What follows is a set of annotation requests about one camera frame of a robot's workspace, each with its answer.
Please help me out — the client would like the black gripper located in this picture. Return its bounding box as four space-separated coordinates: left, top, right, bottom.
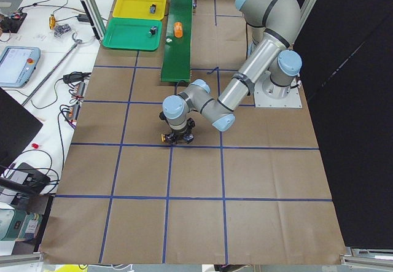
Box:
167 118 195 145

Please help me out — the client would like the green mushroom push button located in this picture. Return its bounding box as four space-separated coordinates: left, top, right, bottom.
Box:
182 134 194 144

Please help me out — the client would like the yellow mushroom push button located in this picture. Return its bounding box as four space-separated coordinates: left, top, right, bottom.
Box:
149 4 157 14

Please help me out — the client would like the orange cylinder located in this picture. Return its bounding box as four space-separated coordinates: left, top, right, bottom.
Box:
173 21 183 38

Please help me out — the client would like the green push button small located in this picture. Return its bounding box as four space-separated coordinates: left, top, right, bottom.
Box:
148 26 158 37

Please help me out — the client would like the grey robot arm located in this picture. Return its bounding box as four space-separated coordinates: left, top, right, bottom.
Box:
159 0 301 144

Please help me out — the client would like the yellow plastic tray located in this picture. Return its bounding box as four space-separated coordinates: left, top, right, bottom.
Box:
112 0 166 20

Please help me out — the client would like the green conveyor belt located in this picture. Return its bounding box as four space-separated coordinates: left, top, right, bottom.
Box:
161 0 193 82

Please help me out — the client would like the green plastic tray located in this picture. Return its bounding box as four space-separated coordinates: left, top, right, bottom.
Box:
103 17 162 51

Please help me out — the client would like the black power adapter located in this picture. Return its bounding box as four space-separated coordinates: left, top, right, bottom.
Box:
76 14 90 23

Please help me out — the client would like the black monitor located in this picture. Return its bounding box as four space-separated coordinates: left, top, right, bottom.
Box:
0 89 43 166

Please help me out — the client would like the teach pendant tablet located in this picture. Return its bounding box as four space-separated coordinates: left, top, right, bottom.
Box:
1 46 41 88

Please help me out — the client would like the aluminium frame post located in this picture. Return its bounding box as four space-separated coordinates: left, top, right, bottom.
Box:
79 0 106 41

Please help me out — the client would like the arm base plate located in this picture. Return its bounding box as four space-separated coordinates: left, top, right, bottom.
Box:
254 71 302 109

